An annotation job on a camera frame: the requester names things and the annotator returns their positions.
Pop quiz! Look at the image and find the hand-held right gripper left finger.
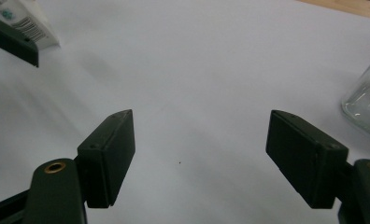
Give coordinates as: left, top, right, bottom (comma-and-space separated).
76, 108, 136, 209

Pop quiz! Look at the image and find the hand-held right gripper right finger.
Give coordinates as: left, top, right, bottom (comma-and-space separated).
265, 109, 350, 210

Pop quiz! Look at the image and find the white and blue refill pouch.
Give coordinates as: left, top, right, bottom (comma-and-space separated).
0, 0, 61, 50

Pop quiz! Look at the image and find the white paper sheet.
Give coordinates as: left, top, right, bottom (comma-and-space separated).
0, 0, 370, 224

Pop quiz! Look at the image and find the glass jar with black lid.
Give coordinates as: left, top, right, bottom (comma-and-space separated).
341, 50, 370, 143

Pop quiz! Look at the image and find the wooden table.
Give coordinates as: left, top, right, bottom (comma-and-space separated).
298, 0, 370, 21

